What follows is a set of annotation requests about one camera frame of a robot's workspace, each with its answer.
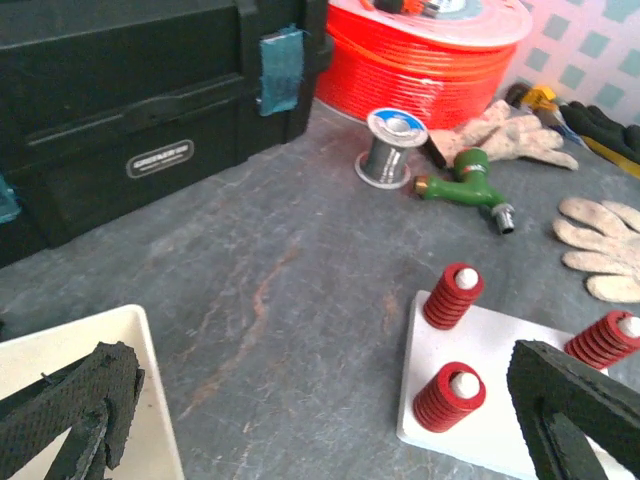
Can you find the orange pneumatic tubing reel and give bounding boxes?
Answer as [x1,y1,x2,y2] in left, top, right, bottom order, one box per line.
[316,1,532,129]

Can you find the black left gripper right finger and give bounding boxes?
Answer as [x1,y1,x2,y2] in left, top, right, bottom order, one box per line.
[507,340,639,479]

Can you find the yellow black tool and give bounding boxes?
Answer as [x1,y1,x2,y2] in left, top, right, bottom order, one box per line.
[504,82,569,131]

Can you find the black socket rail orange clips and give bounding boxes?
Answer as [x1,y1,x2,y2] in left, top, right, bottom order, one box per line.
[360,0,440,16]

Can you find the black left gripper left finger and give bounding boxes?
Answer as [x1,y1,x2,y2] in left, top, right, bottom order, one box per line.
[1,342,145,479]

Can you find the white knit work glove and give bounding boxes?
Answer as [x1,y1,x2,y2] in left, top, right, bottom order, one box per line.
[420,100,579,171]

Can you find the black yellow work glove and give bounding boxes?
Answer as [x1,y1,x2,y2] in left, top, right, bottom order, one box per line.
[559,101,639,164]

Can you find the large red spring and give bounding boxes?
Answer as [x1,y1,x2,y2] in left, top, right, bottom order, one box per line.
[563,310,639,370]
[412,362,486,433]
[422,263,484,330]

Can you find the white plastic parts bin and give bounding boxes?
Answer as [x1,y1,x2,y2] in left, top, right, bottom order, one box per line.
[1,304,184,479]

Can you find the black plastic toolbox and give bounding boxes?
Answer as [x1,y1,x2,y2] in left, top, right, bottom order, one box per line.
[1,1,334,266]

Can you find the white peg base plate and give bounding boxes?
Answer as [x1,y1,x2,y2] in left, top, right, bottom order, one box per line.
[396,290,572,479]

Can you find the green brass pipe fitting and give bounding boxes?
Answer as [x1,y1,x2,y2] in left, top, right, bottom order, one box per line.
[412,147,515,235]

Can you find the solder wire spool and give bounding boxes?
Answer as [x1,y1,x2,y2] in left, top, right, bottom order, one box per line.
[354,107,429,190]

